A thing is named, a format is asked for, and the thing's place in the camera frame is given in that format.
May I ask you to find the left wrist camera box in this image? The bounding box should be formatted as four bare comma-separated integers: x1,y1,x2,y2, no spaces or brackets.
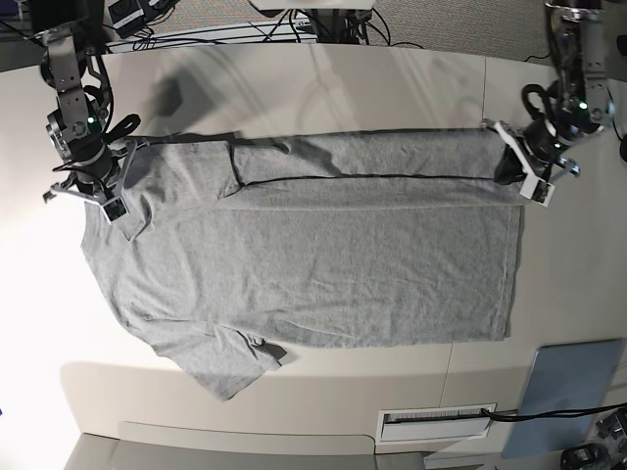
520,175,555,207

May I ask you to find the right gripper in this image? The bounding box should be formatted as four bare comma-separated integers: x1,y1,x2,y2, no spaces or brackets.
43,138,148,206

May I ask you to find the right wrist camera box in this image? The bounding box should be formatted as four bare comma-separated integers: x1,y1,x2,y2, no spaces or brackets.
102,197,128,223

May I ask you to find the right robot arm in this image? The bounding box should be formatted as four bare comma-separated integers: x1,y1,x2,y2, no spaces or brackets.
36,20,142,220

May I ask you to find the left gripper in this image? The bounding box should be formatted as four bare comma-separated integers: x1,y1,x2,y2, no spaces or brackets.
482,117,581,186

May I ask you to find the black box with white label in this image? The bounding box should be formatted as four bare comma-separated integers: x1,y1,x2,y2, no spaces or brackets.
108,0,144,38

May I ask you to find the black cable from grommet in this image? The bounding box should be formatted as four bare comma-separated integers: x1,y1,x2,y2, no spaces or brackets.
482,403,627,423

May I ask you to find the white cable grommet tray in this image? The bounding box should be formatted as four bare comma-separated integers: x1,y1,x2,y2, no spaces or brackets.
375,403,497,446

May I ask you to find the grey T-shirt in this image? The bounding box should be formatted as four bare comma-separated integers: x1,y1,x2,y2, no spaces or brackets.
81,129,524,400

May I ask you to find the black device bottom right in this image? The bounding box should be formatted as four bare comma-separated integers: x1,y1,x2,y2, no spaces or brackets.
559,444,607,470

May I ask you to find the blue-grey flat panel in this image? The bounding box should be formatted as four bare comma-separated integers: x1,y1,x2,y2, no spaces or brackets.
502,339,624,459

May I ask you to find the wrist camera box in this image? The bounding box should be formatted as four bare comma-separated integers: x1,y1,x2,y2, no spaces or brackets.
102,197,128,223
520,175,555,207

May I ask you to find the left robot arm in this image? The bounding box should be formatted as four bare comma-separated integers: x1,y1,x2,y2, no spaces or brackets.
494,1,613,185

